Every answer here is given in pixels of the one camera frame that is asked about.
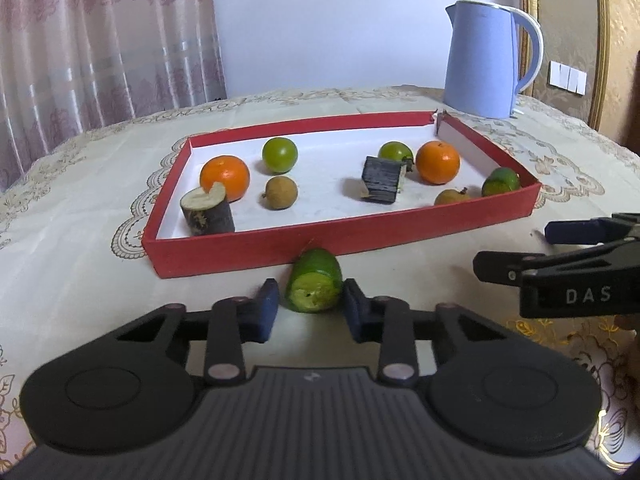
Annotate large green round fruit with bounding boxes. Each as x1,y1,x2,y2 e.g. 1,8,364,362
261,136,299,173

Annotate dark sugarcane piece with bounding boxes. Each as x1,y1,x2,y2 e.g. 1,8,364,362
361,156,407,204

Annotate pink patterned curtain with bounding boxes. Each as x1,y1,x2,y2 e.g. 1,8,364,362
0,0,228,193

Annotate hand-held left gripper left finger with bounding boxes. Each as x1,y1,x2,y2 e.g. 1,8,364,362
112,277,280,386

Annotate small green round fruit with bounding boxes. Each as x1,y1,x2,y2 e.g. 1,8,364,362
377,141,415,167

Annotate large orange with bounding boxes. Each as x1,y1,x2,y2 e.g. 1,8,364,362
200,155,251,202

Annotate light blue electric kettle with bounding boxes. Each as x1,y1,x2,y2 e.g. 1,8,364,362
444,0,545,120

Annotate small orange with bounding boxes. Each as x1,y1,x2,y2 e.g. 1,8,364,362
415,141,461,186

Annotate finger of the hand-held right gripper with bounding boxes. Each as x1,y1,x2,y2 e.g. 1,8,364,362
472,237,640,286
544,212,640,247

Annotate cream floral tablecloth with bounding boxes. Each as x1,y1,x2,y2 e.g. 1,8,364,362
0,85,640,480

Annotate white wall switch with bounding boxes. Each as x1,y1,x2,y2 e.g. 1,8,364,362
549,60,588,96

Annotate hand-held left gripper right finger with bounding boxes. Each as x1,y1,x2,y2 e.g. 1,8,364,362
341,278,511,386

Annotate pale sugarcane piece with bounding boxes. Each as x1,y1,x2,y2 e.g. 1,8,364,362
180,182,236,237

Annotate brown longan with stem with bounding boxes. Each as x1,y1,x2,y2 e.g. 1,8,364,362
433,186,473,207

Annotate cut green fruit half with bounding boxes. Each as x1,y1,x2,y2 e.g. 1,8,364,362
481,167,521,198
285,247,344,314

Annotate red shallow cardboard box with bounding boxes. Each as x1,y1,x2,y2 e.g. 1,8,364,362
141,110,543,279

